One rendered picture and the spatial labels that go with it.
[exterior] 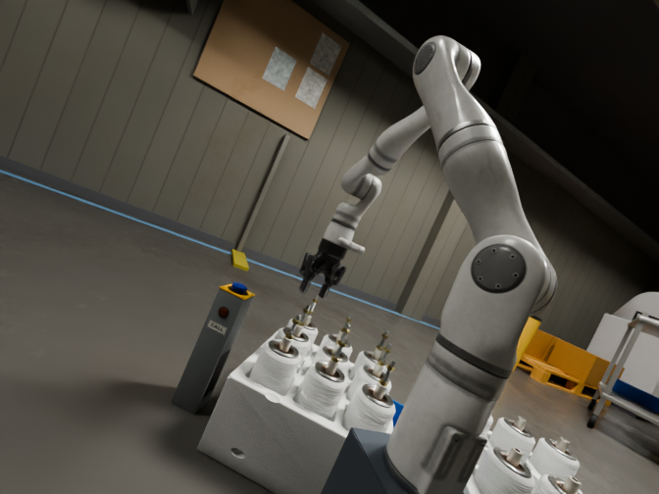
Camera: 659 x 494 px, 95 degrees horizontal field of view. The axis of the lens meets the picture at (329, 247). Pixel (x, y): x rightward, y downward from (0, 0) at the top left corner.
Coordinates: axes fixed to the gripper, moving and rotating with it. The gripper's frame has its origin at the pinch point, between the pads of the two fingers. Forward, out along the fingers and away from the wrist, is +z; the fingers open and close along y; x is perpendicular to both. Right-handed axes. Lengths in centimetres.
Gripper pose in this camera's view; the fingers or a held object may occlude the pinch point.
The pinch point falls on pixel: (314, 290)
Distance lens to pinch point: 82.8
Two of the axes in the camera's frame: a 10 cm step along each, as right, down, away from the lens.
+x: 5.8, 3.0, -7.6
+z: -4.1, 9.1, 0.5
